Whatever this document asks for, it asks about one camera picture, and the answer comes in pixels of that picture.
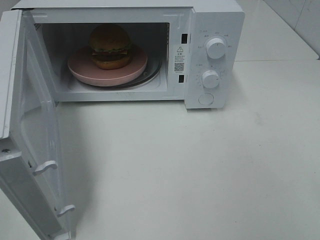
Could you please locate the round white door release button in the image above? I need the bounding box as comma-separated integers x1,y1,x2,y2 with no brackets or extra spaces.
198,93,214,106

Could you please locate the toy hamburger with lettuce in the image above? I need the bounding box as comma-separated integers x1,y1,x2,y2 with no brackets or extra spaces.
88,23,132,70

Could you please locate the pink round plate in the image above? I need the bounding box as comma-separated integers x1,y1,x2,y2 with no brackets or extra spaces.
67,45,148,87

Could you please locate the white microwave door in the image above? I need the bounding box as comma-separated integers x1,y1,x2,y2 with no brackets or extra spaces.
0,9,75,240

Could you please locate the glass microwave turntable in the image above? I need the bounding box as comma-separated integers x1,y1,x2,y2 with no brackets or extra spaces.
67,45,162,89

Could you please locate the lower white timer knob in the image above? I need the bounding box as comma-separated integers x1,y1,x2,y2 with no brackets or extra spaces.
202,70,220,89

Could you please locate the white microwave oven body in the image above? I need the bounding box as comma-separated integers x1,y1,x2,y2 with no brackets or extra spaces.
10,0,245,109

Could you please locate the upper white power knob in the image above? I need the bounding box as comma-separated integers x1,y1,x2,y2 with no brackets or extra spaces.
205,36,227,60

